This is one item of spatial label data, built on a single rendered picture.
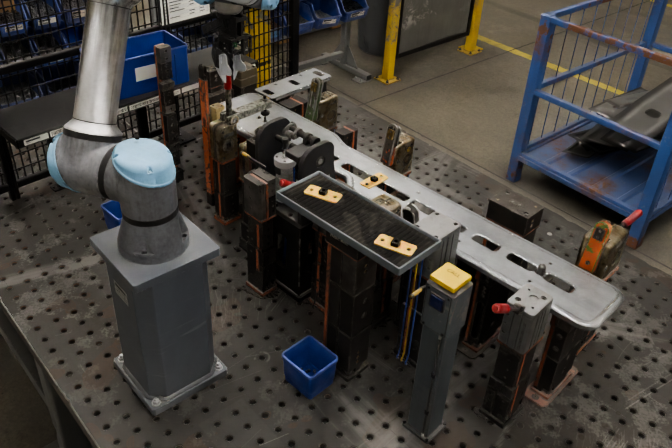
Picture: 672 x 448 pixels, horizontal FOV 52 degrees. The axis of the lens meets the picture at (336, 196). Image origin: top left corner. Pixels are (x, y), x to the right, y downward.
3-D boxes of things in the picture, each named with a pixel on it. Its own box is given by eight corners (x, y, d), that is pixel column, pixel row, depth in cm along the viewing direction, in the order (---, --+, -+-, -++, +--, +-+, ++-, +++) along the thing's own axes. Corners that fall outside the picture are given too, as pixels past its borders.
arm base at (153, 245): (139, 274, 141) (133, 235, 136) (106, 238, 151) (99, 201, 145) (203, 246, 150) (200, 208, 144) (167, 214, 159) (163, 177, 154)
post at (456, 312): (446, 425, 162) (476, 283, 138) (426, 444, 158) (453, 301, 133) (421, 406, 166) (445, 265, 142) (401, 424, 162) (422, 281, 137)
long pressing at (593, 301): (634, 290, 161) (636, 285, 160) (587, 339, 147) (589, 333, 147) (253, 92, 239) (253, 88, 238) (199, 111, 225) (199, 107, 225)
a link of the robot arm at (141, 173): (159, 227, 138) (152, 170, 131) (101, 212, 142) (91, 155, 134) (189, 196, 148) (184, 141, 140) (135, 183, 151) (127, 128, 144)
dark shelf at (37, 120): (259, 68, 253) (259, 60, 251) (18, 150, 198) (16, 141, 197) (222, 50, 265) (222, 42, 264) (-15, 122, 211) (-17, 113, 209)
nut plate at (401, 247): (417, 247, 143) (418, 242, 142) (410, 257, 140) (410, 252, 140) (381, 234, 146) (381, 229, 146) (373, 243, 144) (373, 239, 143)
